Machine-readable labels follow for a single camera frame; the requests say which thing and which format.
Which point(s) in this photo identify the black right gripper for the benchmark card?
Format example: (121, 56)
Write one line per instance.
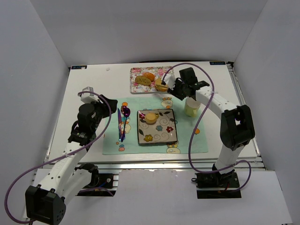
(176, 88)

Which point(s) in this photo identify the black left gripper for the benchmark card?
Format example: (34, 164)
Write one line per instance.
(108, 105)

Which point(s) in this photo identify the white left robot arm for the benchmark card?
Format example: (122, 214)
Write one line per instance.
(47, 201)

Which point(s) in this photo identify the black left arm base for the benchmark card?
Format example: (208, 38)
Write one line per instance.
(101, 184)

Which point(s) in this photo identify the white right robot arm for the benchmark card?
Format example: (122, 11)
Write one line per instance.
(236, 123)

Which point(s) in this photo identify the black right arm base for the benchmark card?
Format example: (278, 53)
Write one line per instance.
(217, 186)

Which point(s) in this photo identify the seeded bread loaf slice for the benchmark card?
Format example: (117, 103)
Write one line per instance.
(142, 81)

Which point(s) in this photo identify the yellow mug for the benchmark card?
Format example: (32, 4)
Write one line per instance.
(191, 107)

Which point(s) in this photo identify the floral serving tray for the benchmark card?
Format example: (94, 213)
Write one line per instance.
(140, 89)

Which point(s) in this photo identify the orange glazed bun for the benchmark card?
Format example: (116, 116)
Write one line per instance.
(149, 76)

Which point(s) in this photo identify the iridescent purple spoon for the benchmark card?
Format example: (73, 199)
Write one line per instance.
(126, 113)

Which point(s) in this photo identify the light green placemat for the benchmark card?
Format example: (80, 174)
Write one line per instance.
(184, 125)

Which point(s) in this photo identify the iridescent purple knife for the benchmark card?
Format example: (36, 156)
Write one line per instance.
(119, 123)

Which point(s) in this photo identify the round yellow bun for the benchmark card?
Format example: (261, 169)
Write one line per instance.
(150, 118)

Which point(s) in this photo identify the square floral plate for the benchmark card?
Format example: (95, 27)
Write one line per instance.
(162, 131)

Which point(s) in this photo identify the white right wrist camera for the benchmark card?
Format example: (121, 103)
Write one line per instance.
(169, 80)

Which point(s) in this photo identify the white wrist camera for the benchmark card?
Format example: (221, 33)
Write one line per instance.
(88, 97)
(169, 80)

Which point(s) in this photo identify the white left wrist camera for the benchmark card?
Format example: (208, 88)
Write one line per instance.
(88, 97)

